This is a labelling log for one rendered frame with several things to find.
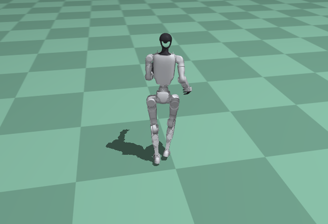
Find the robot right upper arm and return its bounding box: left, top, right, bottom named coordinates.
left=175, top=55, right=185, bottom=84

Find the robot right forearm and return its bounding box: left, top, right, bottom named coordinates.
left=181, top=76, right=192, bottom=92

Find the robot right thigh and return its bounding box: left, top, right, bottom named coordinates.
left=167, top=94, right=179, bottom=128

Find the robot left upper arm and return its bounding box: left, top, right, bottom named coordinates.
left=146, top=54, right=154, bottom=80

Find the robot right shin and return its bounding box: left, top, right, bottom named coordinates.
left=165, top=120, right=176, bottom=151

